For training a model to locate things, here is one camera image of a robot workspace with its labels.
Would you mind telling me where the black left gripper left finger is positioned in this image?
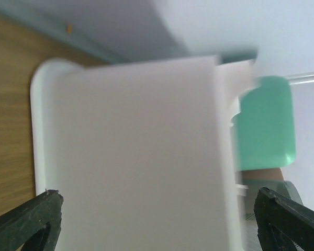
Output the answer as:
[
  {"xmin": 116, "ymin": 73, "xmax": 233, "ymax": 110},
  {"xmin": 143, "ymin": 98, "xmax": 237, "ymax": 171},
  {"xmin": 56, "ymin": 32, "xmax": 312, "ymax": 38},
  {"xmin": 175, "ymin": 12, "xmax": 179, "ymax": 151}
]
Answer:
[{"xmin": 0, "ymin": 190, "xmax": 63, "ymax": 250}]

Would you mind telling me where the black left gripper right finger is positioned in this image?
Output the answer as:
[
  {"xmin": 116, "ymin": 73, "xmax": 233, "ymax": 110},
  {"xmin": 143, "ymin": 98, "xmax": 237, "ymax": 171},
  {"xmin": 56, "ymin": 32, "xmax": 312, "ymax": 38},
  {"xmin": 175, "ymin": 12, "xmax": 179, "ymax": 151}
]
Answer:
[{"xmin": 254, "ymin": 187, "xmax": 314, "ymax": 250}]

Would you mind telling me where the silver wire mesh bin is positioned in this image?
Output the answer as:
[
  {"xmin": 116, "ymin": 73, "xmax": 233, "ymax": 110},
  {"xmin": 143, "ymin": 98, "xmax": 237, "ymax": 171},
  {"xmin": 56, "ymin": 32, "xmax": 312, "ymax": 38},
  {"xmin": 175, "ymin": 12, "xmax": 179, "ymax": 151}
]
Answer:
[{"xmin": 242, "ymin": 177, "xmax": 303, "ymax": 251}]

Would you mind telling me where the salmon pink plastic bin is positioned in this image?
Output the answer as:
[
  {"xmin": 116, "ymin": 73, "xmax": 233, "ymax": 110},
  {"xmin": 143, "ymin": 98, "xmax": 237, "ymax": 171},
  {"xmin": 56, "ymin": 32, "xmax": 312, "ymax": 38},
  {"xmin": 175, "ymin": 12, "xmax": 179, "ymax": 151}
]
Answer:
[{"xmin": 241, "ymin": 168, "xmax": 284, "ymax": 181}]

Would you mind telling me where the green plastic bin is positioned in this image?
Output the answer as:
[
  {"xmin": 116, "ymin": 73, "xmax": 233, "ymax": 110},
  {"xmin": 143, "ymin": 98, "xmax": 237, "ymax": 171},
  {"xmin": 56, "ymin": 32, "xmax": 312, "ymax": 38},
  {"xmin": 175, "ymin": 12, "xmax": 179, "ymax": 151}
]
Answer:
[{"xmin": 234, "ymin": 76, "xmax": 296, "ymax": 171}]

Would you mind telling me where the white plastic tub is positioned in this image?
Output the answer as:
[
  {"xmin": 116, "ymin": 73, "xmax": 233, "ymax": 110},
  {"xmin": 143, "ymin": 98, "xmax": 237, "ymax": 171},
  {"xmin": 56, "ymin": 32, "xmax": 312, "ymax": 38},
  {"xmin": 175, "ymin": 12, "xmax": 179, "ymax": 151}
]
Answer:
[{"xmin": 30, "ymin": 56, "xmax": 255, "ymax": 250}]

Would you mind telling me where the right aluminium frame post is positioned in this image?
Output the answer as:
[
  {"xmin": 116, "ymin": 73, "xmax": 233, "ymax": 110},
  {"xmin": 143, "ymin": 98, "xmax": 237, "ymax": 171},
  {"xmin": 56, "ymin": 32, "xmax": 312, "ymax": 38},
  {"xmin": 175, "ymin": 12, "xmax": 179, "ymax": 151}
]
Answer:
[{"xmin": 285, "ymin": 72, "xmax": 314, "ymax": 85}]

